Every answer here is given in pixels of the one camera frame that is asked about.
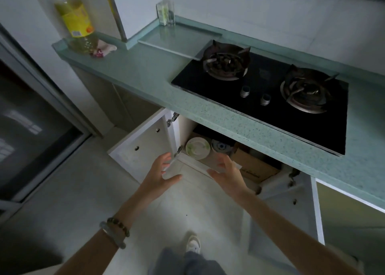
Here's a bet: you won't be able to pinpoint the clear plastic container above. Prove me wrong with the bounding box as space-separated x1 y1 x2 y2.
162 152 243 180

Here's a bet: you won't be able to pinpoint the brown cardboard box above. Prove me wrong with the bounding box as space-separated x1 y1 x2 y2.
231 147 281 184

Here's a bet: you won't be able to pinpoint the metal corner trim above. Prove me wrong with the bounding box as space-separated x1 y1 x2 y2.
102 0 129 42

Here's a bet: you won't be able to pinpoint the white shoe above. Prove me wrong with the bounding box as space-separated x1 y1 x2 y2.
185 231 202 254

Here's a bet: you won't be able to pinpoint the clear drinking glass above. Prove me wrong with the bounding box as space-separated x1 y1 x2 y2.
166 0 176 26

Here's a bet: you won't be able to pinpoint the clear glass board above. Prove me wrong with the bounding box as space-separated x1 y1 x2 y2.
138 23 223 60

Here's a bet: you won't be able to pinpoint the round gas burner with grate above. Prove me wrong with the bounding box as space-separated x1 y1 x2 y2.
201 40 252 82
280 64 340 115

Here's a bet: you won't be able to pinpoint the person's left forearm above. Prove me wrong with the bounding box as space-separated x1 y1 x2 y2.
54 192 157 275

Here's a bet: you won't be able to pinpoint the person's right forearm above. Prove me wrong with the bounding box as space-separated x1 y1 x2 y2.
236 189 366 275

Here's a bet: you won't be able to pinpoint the white bowl blue pattern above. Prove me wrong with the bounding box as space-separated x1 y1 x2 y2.
211 139 233 157

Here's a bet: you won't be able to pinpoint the white open cabinet door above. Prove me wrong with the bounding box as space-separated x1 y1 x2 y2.
108 108 181 184
247 170 326 273

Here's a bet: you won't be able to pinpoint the white plate green print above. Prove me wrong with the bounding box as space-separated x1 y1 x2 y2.
185 137 211 161

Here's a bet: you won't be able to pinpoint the pink cloth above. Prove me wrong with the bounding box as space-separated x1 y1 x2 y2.
91 40 118 58

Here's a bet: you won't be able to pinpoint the glass sliding door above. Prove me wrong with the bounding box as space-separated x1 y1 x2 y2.
0 22 94 224

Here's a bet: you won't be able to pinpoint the person's right hand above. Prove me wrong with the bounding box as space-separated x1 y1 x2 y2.
207 154 249 199

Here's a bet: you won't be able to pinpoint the brown beaded bracelet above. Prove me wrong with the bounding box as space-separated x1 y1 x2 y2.
106 217 131 238

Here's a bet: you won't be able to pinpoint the cooking oil bottle yellow label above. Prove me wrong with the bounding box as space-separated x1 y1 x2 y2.
54 0 96 55

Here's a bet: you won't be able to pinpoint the grey trousers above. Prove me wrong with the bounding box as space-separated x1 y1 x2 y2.
148 248 227 275

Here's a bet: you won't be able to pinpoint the black glass gas hob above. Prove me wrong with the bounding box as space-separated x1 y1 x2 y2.
171 39 350 158

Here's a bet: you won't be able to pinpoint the pale green jade bangle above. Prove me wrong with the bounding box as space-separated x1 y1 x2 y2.
99 221 127 250

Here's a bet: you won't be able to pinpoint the person's left hand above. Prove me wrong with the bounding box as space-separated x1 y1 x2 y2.
139 152 183 205

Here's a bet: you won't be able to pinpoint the beige closed cabinet door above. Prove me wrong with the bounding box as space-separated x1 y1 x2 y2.
315 182 385 275
112 83 163 134

